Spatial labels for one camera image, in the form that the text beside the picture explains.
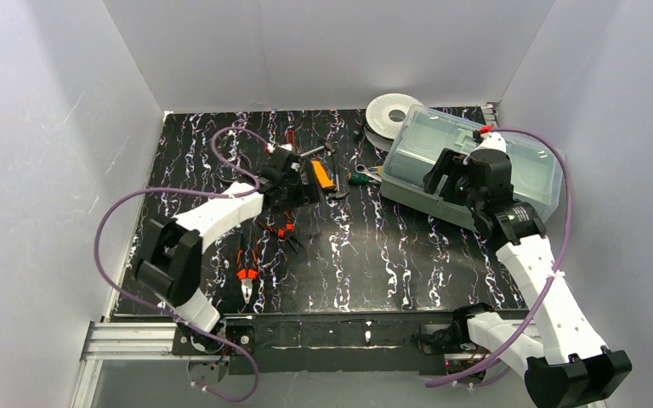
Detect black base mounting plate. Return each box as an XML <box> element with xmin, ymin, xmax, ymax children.
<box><xmin>171</xmin><ymin>309</ymin><xmax>525</xmax><ymax>377</ymax></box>

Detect red handle tool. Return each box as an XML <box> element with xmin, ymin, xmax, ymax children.
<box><xmin>285</xmin><ymin>128</ymin><xmax>297</xmax><ymax>149</ymax></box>

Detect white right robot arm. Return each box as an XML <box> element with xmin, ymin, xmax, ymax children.
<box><xmin>423</xmin><ymin>149</ymin><xmax>633</xmax><ymax>407</ymax></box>

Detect translucent lid green toolbox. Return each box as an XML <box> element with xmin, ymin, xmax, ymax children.
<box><xmin>380</xmin><ymin>105</ymin><xmax>564</xmax><ymax>230</ymax></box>

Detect orange black cutting pliers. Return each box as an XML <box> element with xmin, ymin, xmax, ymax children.
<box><xmin>236</xmin><ymin>249</ymin><xmax>258</xmax><ymax>304</ymax></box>

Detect orange black needle-nose pliers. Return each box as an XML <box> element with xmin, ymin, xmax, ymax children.
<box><xmin>257</xmin><ymin>221</ymin><xmax>304</xmax><ymax>253</ymax></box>

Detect white filament spool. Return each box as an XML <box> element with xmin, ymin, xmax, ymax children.
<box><xmin>363</xmin><ymin>93</ymin><xmax>423</xmax><ymax>151</ymax></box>

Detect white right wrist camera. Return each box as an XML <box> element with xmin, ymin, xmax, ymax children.
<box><xmin>469</xmin><ymin>125</ymin><xmax>507</xmax><ymax>156</ymax></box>

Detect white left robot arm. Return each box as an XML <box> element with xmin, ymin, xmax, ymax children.
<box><xmin>134</xmin><ymin>144</ymin><xmax>321</xmax><ymax>354</ymax></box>

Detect orange utility knife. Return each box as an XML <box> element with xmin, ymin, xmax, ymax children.
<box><xmin>310</xmin><ymin>160</ymin><xmax>337</xmax><ymax>193</ymax></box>

